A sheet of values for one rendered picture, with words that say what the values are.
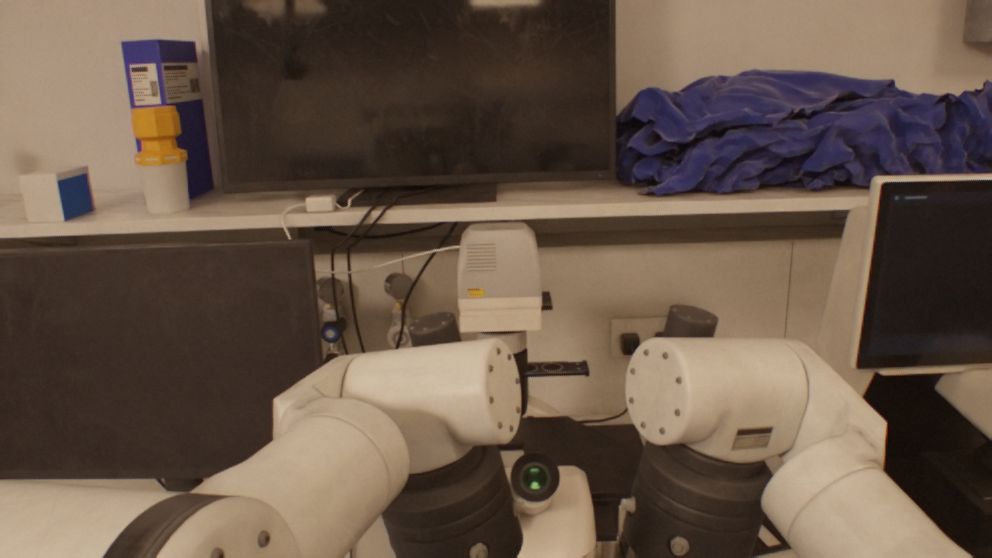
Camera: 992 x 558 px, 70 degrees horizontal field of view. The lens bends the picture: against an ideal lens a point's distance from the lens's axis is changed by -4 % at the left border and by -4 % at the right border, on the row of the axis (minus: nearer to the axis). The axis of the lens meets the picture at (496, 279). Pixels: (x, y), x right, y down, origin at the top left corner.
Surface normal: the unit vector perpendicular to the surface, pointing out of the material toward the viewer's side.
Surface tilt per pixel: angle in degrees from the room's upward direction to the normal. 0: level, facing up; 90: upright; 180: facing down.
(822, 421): 79
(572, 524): 51
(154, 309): 86
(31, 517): 12
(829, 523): 58
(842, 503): 41
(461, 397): 72
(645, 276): 90
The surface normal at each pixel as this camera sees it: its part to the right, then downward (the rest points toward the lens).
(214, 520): 0.58, -0.75
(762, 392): 0.43, -0.04
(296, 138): 0.00, 0.22
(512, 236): -0.02, -0.44
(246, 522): 0.94, -0.06
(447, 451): -0.29, 0.34
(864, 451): 0.26, -0.84
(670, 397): -0.90, -0.04
